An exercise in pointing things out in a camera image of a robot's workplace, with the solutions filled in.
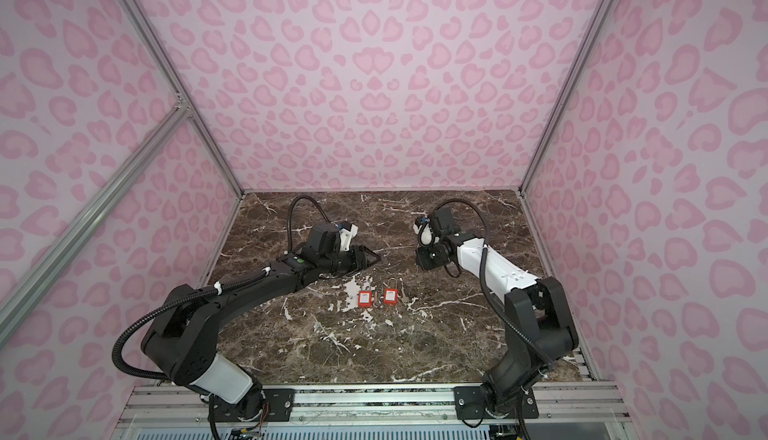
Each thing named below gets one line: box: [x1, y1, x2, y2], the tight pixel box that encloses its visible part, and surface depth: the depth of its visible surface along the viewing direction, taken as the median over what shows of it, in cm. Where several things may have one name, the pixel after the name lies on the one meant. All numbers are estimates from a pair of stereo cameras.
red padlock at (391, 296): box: [384, 288, 399, 305], surface depth 92 cm
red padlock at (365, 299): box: [358, 290, 373, 308], surface depth 92 cm
